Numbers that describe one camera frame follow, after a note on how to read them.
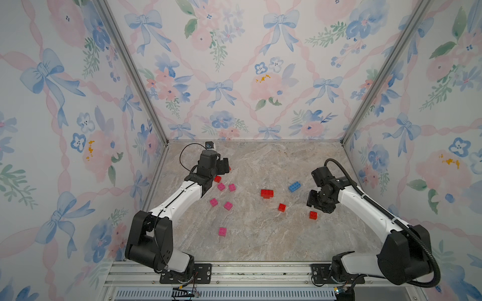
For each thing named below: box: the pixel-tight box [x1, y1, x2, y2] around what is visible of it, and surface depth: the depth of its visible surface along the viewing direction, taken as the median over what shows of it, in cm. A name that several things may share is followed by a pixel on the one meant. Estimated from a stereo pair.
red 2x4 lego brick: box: [260, 189, 275, 199], surface depth 96 cm
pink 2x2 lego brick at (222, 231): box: [218, 227, 228, 237], surface depth 85 cm
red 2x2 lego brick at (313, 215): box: [308, 210, 319, 221], surface depth 90 cm
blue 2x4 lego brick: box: [288, 181, 302, 193], surface depth 100 cm
